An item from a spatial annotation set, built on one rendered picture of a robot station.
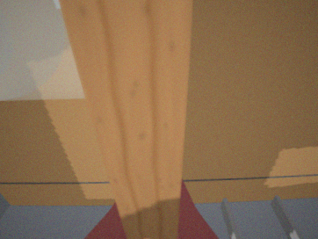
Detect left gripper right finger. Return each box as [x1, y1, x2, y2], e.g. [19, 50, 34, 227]
[177, 179, 219, 239]

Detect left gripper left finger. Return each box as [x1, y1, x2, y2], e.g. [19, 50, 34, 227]
[84, 201, 127, 239]

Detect grey rectangular rack frame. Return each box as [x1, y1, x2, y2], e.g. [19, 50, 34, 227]
[0, 193, 318, 239]

